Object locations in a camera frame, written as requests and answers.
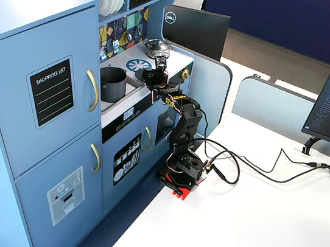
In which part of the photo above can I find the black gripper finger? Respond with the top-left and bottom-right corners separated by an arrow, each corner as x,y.
144,75 -> 160,89
151,64 -> 166,78

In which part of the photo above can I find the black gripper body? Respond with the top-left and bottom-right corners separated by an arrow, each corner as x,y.
153,70 -> 172,94

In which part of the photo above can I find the gray toy sink basin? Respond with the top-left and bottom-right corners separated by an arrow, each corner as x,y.
93,68 -> 148,119

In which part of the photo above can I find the gold stove knob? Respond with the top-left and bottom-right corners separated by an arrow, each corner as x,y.
179,68 -> 191,82

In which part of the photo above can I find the gray toy pot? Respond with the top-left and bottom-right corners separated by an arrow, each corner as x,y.
95,64 -> 130,105

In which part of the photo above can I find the blue oven door with window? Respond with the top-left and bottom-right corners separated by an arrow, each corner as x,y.
151,96 -> 185,154

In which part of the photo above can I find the steel ladle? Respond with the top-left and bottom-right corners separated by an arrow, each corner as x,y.
123,16 -> 136,43

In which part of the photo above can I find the light blue desk divider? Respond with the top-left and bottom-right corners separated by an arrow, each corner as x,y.
157,44 -> 236,141
226,73 -> 330,163

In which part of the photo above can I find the steel slotted spatula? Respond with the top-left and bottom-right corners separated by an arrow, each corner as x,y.
110,19 -> 124,54

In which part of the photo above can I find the black Dell monitor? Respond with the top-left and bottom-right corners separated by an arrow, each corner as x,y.
157,3 -> 232,63

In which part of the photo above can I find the steel slotted skimmer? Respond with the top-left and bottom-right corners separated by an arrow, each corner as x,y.
98,27 -> 112,61

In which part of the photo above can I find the blue dishwasher door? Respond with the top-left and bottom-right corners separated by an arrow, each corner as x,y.
92,99 -> 174,221

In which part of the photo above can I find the black shopping list board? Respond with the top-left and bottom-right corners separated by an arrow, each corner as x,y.
18,49 -> 83,136

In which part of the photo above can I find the black table clamp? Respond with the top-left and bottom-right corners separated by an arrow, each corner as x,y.
157,175 -> 186,195

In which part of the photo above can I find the blue fridge door with dispenser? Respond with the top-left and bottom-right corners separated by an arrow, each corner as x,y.
5,114 -> 116,247

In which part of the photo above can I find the large blue fridge door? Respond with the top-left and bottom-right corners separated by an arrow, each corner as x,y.
0,0 -> 119,190

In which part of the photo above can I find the blue wooden toy kitchen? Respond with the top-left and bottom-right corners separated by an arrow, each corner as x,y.
0,0 -> 203,247

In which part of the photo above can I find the small camera circuit board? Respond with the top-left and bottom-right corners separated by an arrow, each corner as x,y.
152,53 -> 168,68

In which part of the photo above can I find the gold dishwasher handle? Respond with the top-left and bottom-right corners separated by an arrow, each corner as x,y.
141,125 -> 155,153

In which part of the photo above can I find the gold fridge door handle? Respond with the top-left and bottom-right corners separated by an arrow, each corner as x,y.
80,68 -> 104,114
86,143 -> 105,175

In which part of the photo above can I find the red arm base mount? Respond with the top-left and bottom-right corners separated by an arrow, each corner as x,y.
156,169 -> 206,204

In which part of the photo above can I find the black looped cable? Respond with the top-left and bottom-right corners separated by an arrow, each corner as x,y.
186,109 -> 249,186

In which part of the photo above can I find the long black cable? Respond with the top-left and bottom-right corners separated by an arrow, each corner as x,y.
207,137 -> 330,191

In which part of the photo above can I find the dark blue partition wall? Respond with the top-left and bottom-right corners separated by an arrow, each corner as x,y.
199,0 -> 330,66

